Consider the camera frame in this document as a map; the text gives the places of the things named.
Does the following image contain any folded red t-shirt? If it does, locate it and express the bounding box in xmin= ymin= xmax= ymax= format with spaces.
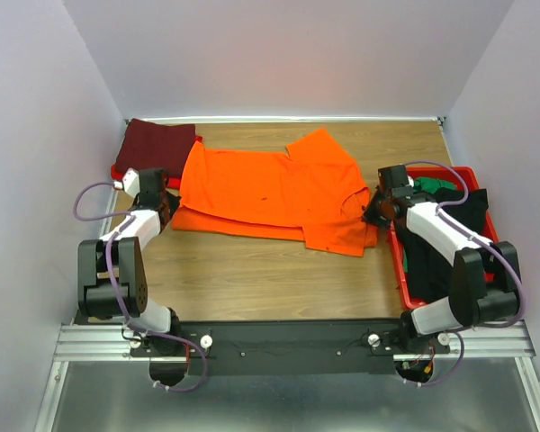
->
xmin=110 ymin=135 xmax=203 ymax=190

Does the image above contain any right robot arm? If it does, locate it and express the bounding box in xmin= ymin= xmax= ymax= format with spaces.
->
xmin=363 ymin=165 xmax=525 ymax=353

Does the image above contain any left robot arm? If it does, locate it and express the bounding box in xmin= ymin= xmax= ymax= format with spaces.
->
xmin=77 ymin=168 xmax=182 ymax=356

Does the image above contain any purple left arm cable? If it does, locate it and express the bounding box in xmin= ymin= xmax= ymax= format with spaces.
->
xmin=73 ymin=181 xmax=148 ymax=334

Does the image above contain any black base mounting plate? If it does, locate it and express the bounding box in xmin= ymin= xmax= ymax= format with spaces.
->
xmin=130 ymin=319 xmax=450 ymax=383

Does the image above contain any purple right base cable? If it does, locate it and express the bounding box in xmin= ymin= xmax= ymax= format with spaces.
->
xmin=402 ymin=335 xmax=465 ymax=388

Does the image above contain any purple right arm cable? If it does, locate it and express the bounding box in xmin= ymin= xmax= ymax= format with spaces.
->
xmin=402 ymin=160 xmax=528 ymax=332

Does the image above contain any folded maroon t-shirt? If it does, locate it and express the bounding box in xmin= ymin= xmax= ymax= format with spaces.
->
xmin=114 ymin=119 xmax=196 ymax=178

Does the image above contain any black t-shirt in bin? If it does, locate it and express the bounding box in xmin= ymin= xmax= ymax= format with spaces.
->
xmin=395 ymin=189 xmax=489 ymax=303

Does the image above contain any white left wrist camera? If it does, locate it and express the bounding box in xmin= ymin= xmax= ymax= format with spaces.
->
xmin=112 ymin=168 xmax=140 ymax=198

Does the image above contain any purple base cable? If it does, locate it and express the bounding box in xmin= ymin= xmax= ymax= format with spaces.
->
xmin=151 ymin=335 xmax=210 ymax=393
xmin=402 ymin=335 xmax=465 ymax=388

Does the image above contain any orange t-shirt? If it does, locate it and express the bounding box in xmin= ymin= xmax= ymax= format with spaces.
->
xmin=172 ymin=129 xmax=378 ymax=257

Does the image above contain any green t-shirt in bin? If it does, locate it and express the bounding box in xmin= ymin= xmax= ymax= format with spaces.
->
xmin=413 ymin=176 xmax=456 ymax=194

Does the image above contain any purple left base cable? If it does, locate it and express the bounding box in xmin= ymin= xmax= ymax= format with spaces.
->
xmin=151 ymin=335 xmax=210 ymax=393

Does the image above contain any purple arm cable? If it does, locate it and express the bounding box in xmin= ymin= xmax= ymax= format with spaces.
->
xmin=73 ymin=181 xmax=148 ymax=334
xmin=402 ymin=160 xmax=528 ymax=332

